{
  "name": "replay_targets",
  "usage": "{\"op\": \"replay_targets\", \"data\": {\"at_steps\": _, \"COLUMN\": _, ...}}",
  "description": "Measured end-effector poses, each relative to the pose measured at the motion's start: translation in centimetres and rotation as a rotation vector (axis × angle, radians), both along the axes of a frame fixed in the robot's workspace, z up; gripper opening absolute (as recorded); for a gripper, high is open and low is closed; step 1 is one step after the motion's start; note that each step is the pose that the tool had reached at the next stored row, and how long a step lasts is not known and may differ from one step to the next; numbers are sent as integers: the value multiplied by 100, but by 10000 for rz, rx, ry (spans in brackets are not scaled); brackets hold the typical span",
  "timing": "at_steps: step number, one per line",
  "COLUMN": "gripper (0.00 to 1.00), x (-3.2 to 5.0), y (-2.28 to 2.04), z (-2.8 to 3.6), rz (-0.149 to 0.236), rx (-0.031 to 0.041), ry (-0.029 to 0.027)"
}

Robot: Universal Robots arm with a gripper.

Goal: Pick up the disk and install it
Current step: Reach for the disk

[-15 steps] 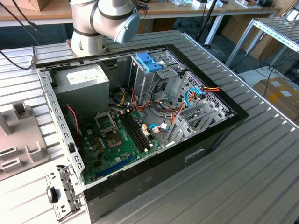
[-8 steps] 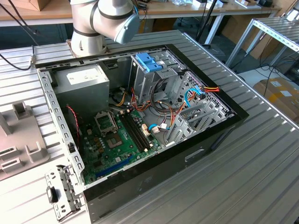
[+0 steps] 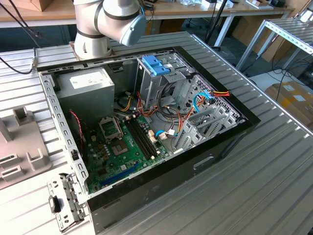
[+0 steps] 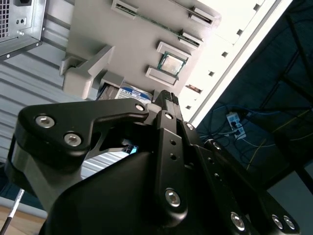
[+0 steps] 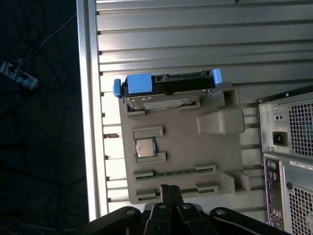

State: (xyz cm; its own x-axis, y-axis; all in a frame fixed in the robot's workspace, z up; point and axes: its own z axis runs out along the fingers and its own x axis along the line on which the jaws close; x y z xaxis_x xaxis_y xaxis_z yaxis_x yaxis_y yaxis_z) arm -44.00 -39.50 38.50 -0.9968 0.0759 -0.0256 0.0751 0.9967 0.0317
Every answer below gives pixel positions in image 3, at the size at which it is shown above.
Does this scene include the red yellow power wire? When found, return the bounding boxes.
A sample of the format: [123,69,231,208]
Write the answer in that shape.
[212,89,232,98]

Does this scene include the grey metal disk bay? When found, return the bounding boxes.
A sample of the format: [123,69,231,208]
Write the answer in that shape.
[172,107,242,155]

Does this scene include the black RAM slot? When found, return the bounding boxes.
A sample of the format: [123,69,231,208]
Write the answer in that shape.
[131,117,157,158]
[126,119,152,160]
[128,118,155,159]
[134,117,160,156]

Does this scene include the grey metal drive cage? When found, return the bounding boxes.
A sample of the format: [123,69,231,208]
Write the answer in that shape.
[134,52,196,111]

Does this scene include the CPU socket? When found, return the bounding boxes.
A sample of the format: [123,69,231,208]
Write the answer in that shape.
[108,139,130,158]

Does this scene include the blue plastic bay latch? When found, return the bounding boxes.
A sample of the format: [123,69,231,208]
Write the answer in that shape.
[141,55,171,77]

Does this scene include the metal socket cover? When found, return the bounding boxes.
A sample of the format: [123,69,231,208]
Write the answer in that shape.
[98,116,123,142]

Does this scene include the green motherboard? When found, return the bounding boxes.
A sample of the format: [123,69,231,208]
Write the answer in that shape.
[84,115,172,194]

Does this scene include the blue expansion slot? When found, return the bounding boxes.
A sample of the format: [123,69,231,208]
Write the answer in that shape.
[100,163,142,187]

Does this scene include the grey power supply unit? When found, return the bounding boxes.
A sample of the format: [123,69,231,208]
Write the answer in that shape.
[55,67,115,128]

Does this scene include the black open PC case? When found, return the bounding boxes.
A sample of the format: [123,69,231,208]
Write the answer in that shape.
[36,46,262,235]

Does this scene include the black case fan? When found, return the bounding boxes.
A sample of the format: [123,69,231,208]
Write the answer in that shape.
[68,109,87,159]

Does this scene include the long wooden desk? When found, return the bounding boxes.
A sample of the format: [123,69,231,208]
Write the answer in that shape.
[0,0,296,47]

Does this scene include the large brown cardboard sheet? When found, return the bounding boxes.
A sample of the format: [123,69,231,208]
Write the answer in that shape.
[231,17,298,63]

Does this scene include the grey parts rack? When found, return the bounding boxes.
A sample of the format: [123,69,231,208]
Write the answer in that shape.
[0,106,53,190]

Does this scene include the labelled cardboard boxes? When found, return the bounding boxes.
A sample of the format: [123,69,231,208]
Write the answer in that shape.
[265,82,313,129]

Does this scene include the white-framed metal slat table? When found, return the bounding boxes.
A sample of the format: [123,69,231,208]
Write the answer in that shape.
[236,18,313,71]

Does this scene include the small cardboard box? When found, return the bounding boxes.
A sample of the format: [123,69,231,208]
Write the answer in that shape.
[14,0,53,12]

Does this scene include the orange red wire bundle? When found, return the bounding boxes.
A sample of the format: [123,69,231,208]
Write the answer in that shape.
[135,92,196,138]

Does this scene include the blue labelled data wire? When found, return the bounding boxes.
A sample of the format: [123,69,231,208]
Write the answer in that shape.
[154,129,177,141]

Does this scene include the black cable bundle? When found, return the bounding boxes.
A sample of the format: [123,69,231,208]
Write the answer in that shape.
[157,80,181,116]

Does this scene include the yellow black power wires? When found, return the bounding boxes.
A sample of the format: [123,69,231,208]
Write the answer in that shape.
[117,94,136,113]

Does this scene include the thin wire locking lever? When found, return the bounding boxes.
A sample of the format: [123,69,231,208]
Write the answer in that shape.
[114,117,125,141]

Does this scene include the grey card retention bracket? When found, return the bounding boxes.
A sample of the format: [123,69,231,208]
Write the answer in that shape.
[46,172,90,233]

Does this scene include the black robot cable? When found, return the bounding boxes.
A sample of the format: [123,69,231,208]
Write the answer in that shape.
[0,0,44,74]

